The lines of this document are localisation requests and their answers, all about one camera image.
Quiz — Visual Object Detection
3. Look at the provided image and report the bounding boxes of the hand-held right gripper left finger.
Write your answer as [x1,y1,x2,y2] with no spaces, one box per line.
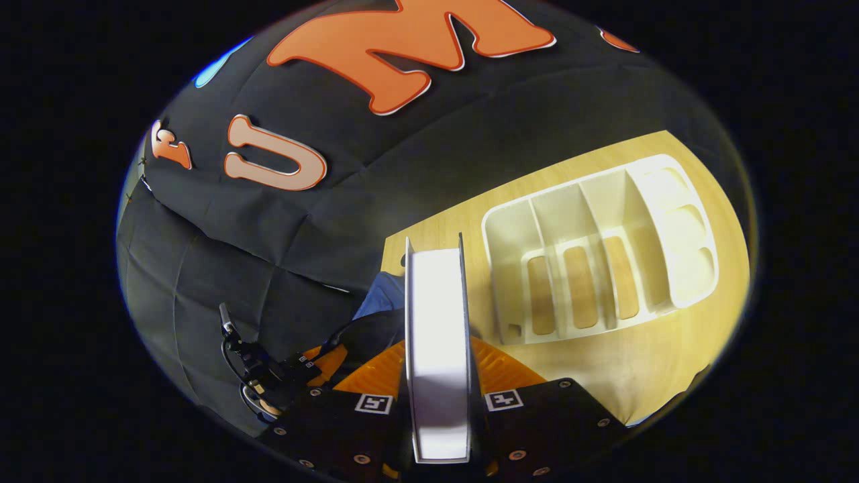
[258,339,411,482]

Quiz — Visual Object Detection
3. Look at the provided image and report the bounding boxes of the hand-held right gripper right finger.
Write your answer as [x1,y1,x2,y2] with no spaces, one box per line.
[468,335,629,480]

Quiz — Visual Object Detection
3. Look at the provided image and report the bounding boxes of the blue schoolbag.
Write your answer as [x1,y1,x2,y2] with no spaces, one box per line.
[321,271,408,378]

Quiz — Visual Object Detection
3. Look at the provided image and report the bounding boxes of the white book with dark cover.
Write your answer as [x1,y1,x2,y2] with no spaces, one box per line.
[402,232,475,466]

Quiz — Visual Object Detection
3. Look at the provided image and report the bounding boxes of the white bookshelf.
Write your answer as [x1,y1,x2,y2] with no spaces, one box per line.
[481,154,720,347]

